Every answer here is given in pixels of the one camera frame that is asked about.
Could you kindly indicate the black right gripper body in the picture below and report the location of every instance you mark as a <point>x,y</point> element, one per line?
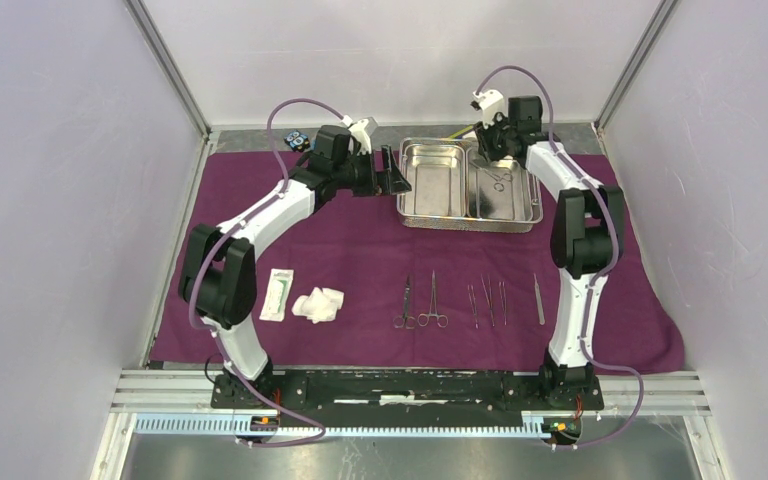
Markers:
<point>494,140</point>

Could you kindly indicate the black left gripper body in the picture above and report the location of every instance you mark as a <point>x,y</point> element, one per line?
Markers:
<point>367,181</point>

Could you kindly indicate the metal mesh instrument tray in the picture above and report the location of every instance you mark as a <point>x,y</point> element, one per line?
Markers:
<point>464,223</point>

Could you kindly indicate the purple cloth wrap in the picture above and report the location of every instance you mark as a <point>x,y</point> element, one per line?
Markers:
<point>360,247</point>

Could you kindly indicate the white gauze wad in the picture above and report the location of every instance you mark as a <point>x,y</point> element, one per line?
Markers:
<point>320,306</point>

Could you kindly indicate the steel surgical scissors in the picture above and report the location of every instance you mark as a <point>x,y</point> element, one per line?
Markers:
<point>405,320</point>

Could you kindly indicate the steel hemostat clamp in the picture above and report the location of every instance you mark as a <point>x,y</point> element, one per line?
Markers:
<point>433,315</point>
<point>502,178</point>

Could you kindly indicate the thin curved steel tweezers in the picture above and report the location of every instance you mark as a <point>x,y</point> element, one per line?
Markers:
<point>503,301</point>

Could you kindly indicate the steel needle holder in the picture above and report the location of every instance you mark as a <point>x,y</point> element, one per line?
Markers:
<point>487,289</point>

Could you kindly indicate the suture packet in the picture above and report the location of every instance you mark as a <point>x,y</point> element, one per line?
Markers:
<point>278,289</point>

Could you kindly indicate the steel forceps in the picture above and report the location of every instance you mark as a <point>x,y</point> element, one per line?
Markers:
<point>538,300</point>

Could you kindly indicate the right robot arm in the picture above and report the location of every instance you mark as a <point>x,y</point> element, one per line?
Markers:
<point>586,239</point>

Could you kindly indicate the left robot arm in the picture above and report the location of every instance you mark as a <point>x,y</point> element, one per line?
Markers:
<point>218,276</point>

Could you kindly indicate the steel left inner pan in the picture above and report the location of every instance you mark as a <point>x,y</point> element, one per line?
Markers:
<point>436,171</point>

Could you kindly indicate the steel pan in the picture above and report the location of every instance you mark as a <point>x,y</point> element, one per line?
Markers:
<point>436,171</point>
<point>517,207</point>

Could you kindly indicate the steel right inner pan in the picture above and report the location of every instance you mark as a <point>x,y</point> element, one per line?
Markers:
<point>517,207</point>

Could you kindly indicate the black blue toy car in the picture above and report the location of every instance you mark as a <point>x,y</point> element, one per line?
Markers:
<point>297,141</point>

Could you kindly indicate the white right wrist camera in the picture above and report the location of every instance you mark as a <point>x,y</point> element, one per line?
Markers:
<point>491,104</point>

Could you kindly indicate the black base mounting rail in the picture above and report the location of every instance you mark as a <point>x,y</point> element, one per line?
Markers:
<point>437,392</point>

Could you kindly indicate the aluminium corner frame rail right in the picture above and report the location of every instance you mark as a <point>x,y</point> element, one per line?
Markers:
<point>645,44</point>

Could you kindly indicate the aluminium corner frame rail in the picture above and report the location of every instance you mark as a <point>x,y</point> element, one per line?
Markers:
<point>163,55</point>
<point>645,44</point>

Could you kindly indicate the aluminium corner frame rail left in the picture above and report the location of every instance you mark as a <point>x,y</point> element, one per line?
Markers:
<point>163,55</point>

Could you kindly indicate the aluminium front frame rail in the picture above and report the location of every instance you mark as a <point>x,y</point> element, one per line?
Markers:
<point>183,402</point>

